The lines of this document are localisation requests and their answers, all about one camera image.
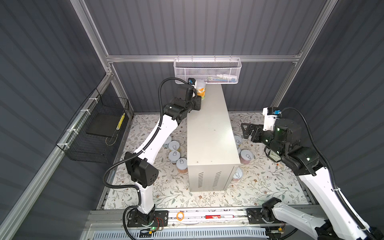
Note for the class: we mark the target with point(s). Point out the tubes in mesh basket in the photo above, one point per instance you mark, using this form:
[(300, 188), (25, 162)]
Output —
[(222, 79)]

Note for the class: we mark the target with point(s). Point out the red white marker pen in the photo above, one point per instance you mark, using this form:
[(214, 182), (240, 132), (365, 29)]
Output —
[(219, 216)]

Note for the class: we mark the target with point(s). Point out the green label food can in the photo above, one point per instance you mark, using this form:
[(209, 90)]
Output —
[(238, 175)]

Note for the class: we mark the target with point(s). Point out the pink can right side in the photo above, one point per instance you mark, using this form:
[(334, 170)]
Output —
[(246, 156)]

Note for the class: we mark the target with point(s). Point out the peach label food can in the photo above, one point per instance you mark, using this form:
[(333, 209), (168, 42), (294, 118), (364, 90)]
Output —
[(182, 165)]

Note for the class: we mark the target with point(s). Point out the orange yellow label can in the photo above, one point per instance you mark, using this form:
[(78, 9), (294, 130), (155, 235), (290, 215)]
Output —
[(200, 86)]

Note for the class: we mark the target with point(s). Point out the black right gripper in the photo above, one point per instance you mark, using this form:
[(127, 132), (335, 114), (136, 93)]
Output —
[(256, 129)]

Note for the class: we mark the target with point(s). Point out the orange rubber band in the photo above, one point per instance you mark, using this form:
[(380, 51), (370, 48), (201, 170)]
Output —
[(180, 216)]

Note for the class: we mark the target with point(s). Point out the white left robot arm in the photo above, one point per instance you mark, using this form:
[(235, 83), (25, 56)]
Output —
[(139, 164)]

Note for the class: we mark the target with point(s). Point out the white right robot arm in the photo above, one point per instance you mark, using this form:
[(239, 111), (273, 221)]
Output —
[(282, 140)]

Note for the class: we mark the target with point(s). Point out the silver top can left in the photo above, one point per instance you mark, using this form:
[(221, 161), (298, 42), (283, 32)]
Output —
[(174, 156), (174, 146), (166, 143)]

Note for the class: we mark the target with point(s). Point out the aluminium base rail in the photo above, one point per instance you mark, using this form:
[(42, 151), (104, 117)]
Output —
[(188, 216)]

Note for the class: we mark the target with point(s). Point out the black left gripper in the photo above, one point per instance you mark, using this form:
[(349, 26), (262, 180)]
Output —
[(196, 102)]

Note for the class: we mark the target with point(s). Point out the black wire wall basket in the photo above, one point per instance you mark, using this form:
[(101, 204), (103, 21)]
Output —
[(93, 137)]

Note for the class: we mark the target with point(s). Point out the white wire mesh basket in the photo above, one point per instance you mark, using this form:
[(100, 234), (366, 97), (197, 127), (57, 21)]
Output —
[(200, 69)]

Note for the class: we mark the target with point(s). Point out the beige metal cabinet counter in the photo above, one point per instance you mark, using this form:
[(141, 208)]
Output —
[(211, 149)]

